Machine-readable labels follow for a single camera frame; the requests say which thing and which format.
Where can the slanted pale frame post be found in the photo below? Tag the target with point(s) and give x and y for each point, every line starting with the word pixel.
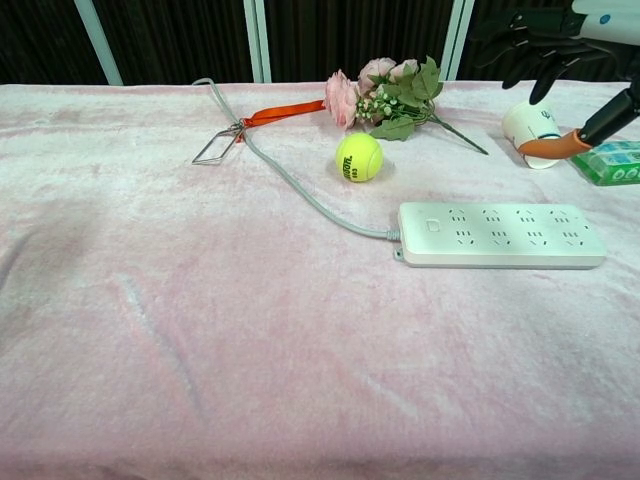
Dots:
pixel 100 45

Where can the double pale frame post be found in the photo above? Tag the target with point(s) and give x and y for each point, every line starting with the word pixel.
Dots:
pixel 259 40

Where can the orange ribbon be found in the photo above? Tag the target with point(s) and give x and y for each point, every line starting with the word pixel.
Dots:
pixel 280 113

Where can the green tissue pack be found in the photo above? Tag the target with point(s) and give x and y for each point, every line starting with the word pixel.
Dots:
pixel 610 167

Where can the pink plush table cloth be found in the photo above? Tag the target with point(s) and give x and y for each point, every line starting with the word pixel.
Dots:
pixel 250 325

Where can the yellow tennis ball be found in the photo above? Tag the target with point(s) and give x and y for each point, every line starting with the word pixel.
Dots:
pixel 360 157

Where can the white paper cup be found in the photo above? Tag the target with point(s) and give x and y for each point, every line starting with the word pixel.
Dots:
pixel 520 125

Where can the black curtain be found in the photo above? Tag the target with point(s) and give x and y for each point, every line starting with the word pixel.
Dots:
pixel 175 40

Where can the white power strip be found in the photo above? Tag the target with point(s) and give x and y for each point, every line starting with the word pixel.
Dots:
pixel 500 252

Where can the right robot hand grey black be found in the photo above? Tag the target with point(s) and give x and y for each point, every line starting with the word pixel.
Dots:
pixel 595 20

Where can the pink artificial flower bouquet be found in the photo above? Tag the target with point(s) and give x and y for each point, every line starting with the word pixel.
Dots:
pixel 400 95

